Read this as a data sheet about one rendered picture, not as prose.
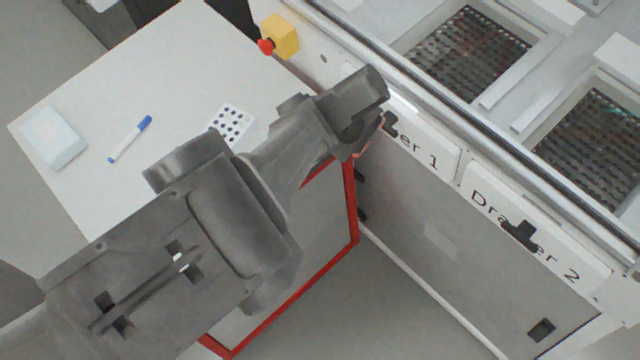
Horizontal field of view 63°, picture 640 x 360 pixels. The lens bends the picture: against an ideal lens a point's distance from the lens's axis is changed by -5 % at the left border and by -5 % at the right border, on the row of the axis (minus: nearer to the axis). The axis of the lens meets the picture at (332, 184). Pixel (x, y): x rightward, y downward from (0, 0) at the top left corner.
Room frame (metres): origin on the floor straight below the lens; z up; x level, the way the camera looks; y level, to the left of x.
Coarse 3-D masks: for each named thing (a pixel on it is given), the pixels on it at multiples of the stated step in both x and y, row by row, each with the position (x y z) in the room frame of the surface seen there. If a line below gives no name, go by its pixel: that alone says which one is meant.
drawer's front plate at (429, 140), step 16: (400, 112) 0.56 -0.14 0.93; (400, 128) 0.55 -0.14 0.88; (416, 128) 0.52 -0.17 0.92; (432, 128) 0.51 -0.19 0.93; (400, 144) 0.55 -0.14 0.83; (416, 144) 0.52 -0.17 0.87; (432, 144) 0.49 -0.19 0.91; (448, 144) 0.48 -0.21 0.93; (432, 160) 0.49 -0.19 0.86; (448, 160) 0.46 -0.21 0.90; (448, 176) 0.45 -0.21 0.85
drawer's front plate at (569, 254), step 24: (480, 168) 0.42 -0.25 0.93; (480, 192) 0.40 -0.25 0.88; (504, 192) 0.37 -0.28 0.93; (504, 216) 0.35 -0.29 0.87; (528, 216) 0.32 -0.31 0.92; (552, 240) 0.28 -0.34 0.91; (552, 264) 0.26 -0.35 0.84; (576, 264) 0.23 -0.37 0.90; (600, 264) 0.22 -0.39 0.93; (576, 288) 0.21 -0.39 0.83
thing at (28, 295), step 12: (0, 264) 0.58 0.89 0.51; (0, 276) 0.53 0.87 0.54; (12, 276) 0.56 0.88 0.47; (24, 276) 0.58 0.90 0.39; (0, 288) 0.49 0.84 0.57; (12, 288) 0.51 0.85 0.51; (24, 288) 0.53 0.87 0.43; (36, 288) 0.56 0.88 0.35; (0, 300) 0.45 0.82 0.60; (12, 300) 0.46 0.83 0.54; (24, 300) 0.49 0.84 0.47; (36, 300) 0.51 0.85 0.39; (0, 312) 0.43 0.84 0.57; (12, 312) 0.43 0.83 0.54; (24, 312) 0.44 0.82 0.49; (0, 324) 0.41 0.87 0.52
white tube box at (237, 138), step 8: (224, 104) 0.74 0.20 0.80; (224, 112) 0.72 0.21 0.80; (232, 112) 0.72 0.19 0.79; (240, 112) 0.71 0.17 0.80; (216, 120) 0.70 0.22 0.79; (224, 120) 0.70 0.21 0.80; (232, 120) 0.69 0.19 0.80; (240, 120) 0.69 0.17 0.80; (256, 120) 0.69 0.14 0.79; (208, 128) 0.69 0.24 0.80; (224, 128) 0.68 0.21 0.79; (232, 128) 0.68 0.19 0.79; (248, 128) 0.67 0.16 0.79; (256, 128) 0.69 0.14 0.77; (224, 136) 0.67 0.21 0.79; (232, 136) 0.65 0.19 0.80; (240, 136) 0.65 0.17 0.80; (248, 136) 0.66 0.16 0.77; (232, 144) 0.63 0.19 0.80; (240, 144) 0.64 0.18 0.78
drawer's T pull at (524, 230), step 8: (504, 224) 0.32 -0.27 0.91; (520, 224) 0.31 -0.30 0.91; (528, 224) 0.31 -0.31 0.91; (512, 232) 0.30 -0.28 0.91; (520, 232) 0.30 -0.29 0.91; (528, 232) 0.30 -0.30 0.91; (520, 240) 0.29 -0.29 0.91; (528, 240) 0.28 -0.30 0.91; (528, 248) 0.27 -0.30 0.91; (536, 248) 0.27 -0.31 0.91
